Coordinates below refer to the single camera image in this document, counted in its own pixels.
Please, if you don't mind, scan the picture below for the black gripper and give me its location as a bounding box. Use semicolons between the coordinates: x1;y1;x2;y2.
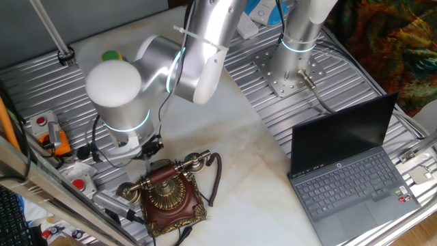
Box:
138;134;165;163

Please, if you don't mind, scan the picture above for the brown gold rotary phone base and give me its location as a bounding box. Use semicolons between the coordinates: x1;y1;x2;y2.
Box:
138;159;208;238

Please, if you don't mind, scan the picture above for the brown gold phone handset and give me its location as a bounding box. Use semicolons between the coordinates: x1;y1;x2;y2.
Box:
115;149;212;203

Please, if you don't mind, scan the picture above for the white crumpled tissue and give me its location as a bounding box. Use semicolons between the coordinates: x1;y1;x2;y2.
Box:
61;161;98;182

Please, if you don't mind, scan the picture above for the white box red button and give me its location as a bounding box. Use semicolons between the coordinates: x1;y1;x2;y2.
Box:
70;173;98;199

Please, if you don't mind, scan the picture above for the orange emergency stop box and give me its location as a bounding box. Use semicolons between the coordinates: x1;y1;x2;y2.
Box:
38;128;72;156

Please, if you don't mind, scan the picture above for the green button yellow box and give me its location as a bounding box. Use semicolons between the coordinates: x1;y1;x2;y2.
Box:
100;50;124;63

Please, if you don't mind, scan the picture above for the grey box red button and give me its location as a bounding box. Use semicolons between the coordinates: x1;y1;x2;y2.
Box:
29;109;59;137

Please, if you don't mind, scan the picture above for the black pole clamp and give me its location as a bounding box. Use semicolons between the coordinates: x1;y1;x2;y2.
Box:
57;46;76;68

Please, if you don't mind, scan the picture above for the orange pole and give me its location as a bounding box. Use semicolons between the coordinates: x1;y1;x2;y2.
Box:
0;97;21;153

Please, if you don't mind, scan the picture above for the black keyboard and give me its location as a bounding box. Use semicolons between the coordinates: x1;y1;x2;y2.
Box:
0;186;38;246

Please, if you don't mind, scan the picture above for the silver robot mounting plate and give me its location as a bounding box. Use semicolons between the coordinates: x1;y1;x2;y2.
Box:
252;44;327;99

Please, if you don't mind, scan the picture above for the white power strip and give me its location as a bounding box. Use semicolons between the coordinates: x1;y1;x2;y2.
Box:
236;12;259;40

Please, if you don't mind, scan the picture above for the silver metal pole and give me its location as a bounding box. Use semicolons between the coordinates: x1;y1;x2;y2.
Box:
29;0;74;66

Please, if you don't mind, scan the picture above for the blue white round device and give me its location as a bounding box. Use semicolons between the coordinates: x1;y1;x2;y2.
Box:
244;0;290;27

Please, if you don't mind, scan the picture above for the dark grey laptop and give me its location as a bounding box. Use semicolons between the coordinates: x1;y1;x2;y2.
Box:
287;91;421;246

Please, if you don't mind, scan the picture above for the colourful patterned cloth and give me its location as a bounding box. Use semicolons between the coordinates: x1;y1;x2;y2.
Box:
324;0;437;117

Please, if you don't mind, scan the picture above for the small square metal plate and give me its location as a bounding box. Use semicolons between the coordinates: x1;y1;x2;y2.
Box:
408;165;434;185

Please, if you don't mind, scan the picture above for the white chair back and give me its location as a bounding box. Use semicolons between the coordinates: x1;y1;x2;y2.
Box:
411;98;437;136

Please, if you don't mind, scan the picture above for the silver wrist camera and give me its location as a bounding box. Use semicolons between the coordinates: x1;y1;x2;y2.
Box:
100;135;146;162

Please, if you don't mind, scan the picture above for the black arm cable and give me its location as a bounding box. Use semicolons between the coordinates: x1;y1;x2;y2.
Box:
89;0;195;169

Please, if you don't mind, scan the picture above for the ribbed silver camera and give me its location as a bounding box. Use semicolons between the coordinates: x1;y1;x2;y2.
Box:
92;190;137;221

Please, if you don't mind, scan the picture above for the black phone line cable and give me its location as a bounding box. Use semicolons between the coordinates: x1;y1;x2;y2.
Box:
173;225;194;246

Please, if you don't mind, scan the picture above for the small silver camera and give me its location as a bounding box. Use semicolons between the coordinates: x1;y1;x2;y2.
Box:
47;121;63;150

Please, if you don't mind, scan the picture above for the aluminium frame bar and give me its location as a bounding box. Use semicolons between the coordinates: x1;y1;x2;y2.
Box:
0;136;141;246

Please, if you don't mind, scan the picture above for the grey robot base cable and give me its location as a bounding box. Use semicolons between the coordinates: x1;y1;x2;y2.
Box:
296;69;337;114

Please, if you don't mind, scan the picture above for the black base cable bundle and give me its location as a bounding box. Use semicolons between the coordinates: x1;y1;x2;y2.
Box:
277;0;287;45

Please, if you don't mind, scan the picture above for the grey cable bundle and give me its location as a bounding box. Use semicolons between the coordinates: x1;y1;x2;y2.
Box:
313;40;434;137

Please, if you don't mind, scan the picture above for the silver metal bracket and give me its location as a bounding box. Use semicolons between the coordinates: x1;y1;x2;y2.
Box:
398;131;437;164

